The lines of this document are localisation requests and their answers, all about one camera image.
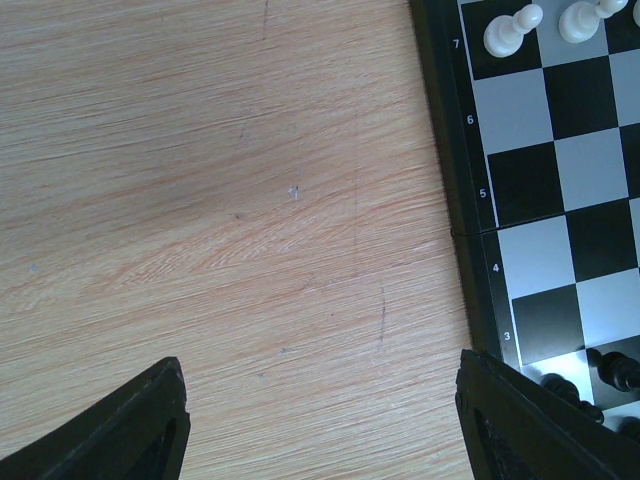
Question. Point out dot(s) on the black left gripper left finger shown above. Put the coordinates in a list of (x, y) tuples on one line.
[(139, 431)]

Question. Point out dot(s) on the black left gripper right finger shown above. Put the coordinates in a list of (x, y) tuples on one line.
[(514, 428)]

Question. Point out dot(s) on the black pawn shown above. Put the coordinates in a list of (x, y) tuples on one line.
[(615, 369), (568, 392)]

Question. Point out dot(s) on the black rook on board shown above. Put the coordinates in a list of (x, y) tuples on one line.
[(630, 428)]

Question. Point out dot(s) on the white chess pawn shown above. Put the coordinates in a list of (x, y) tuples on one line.
[(505, 34), (580, 21), (636, 13)]

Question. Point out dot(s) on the black and grey chessboard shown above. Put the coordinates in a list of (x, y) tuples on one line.
[(539, 153)]

